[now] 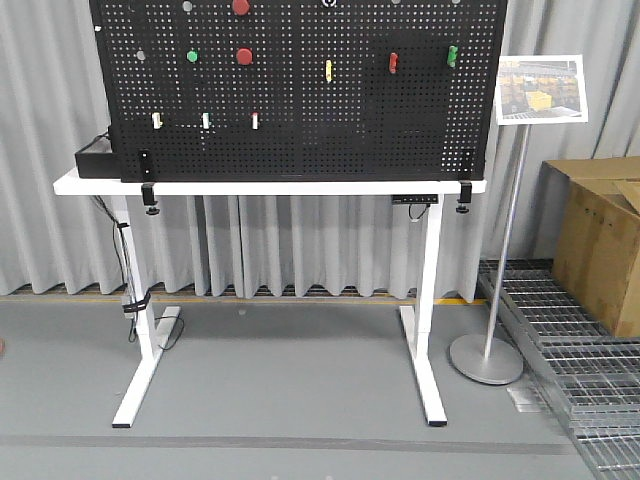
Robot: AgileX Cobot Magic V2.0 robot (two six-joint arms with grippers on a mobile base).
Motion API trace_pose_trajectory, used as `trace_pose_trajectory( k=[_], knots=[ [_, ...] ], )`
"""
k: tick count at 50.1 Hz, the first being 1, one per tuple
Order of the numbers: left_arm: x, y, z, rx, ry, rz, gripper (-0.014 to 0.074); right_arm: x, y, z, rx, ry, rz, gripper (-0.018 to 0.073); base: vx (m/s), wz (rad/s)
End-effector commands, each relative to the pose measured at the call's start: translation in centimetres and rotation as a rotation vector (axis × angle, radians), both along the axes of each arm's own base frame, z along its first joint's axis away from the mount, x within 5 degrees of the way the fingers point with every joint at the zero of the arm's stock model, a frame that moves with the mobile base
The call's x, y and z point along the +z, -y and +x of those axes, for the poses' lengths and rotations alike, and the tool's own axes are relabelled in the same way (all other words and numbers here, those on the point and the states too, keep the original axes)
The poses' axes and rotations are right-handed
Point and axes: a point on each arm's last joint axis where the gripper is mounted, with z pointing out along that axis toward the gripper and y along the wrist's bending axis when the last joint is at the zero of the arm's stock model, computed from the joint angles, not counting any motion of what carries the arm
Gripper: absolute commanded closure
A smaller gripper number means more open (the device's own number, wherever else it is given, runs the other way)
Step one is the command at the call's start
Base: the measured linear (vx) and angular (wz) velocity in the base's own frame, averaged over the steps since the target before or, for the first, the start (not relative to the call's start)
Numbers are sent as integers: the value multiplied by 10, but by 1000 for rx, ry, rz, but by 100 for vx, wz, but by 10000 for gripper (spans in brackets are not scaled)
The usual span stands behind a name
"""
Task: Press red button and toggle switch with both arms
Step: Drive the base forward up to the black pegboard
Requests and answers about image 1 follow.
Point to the lower red mushroom button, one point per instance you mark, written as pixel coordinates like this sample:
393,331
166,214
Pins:
244,56

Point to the red mushroom button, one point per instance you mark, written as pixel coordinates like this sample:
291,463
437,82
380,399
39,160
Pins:
241,7
244,56

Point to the upper red mushroom button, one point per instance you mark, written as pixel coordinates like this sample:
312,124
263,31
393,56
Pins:
241,7

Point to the black desk control box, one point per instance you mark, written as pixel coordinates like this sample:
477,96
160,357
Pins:
428,199

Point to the right black table clamp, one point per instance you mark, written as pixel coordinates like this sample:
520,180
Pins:
464,178

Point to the black table clamp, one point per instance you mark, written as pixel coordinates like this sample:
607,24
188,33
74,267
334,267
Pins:
464,178
149,201

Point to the black perforated pegboard panel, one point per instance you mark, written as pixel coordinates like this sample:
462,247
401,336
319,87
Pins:
366,125

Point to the white height-adjustable desk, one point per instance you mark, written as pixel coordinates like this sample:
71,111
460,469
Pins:
416,321

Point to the left black table clamp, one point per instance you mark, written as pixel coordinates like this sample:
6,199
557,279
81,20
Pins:
149,201

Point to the silver sign stand pole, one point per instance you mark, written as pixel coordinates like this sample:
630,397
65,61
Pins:
485,358

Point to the black box behind panel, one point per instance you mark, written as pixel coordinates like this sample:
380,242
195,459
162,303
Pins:
98,160

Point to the printed photo sign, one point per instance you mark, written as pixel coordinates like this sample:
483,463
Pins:
541,89

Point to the brown cardboard box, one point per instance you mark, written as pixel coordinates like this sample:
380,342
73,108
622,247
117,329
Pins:
597,255

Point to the grey curtain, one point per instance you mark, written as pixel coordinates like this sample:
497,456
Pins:
53,103

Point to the metal floor grating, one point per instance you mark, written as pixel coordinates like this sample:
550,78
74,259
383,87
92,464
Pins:
589,379

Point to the yellow toggle switch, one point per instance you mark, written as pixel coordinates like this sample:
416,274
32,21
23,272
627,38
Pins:
329,70

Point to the red toggle switch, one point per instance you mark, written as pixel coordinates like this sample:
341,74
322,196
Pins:
393,62

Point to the yellow white rocker switch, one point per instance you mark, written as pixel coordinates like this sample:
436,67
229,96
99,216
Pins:
157,120

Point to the green toggle switch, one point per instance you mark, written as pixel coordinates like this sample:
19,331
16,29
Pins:
452,56

